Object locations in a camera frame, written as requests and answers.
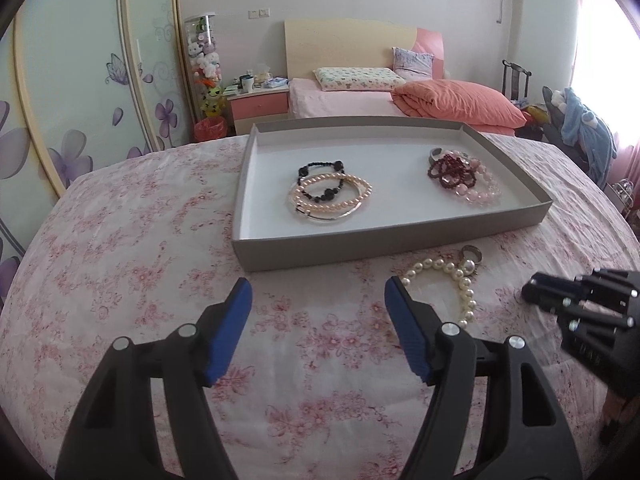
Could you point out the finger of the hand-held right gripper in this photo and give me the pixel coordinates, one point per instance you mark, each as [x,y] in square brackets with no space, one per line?
[550,291]
[607,281]

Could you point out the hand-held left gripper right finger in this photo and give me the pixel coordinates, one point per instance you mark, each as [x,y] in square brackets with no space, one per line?
[410,330]

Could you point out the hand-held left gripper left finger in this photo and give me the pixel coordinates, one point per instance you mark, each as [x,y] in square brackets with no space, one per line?
[227,332]

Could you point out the grey cardboard tray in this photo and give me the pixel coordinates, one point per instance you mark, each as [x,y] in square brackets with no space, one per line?
[400,220]

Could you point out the thin silver bangle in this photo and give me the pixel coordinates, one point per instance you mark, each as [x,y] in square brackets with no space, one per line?
[325,219]

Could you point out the pink floral bed sheet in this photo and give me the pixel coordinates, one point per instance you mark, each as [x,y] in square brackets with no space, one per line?
[150,260]

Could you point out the blue fleece garment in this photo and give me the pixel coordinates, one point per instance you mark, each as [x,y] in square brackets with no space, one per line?
[585,130]

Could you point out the black chair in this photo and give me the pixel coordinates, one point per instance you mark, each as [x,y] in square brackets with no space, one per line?
[552,120]

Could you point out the yellow and red toy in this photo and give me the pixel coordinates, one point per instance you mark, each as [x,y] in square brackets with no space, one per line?
[536,112]

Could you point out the red wastebasket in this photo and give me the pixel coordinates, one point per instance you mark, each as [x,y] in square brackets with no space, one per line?
[209,130]

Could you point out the coral folded duvet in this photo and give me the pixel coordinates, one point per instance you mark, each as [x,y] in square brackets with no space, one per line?
[455,102]

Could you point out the dark wooden chair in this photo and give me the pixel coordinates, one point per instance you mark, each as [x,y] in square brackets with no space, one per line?
[515,80]

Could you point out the pink and white nightstand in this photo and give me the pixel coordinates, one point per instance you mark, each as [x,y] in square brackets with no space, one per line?
[257,107]

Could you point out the bed with pink sheet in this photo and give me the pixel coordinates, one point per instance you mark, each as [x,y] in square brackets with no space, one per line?
[340,104]

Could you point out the white mug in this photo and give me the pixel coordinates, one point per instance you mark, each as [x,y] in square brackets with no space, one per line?
[245,84]

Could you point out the white patterned pillow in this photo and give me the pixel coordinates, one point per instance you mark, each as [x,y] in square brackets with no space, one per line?
[357,79]

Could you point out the lilac printed cushion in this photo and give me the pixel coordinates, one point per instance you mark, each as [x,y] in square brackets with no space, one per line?
[412,62]

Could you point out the plush toy display tube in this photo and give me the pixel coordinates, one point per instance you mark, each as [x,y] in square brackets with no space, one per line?
[205,65]

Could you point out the flower print sliding wardrobe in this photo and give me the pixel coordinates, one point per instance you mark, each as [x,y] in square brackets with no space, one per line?
[75,85]

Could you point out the cream and pink headboard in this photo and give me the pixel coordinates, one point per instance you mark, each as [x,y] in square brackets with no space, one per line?
[340,42]

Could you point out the wall switch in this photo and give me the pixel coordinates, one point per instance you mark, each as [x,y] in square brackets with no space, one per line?
[260,11]

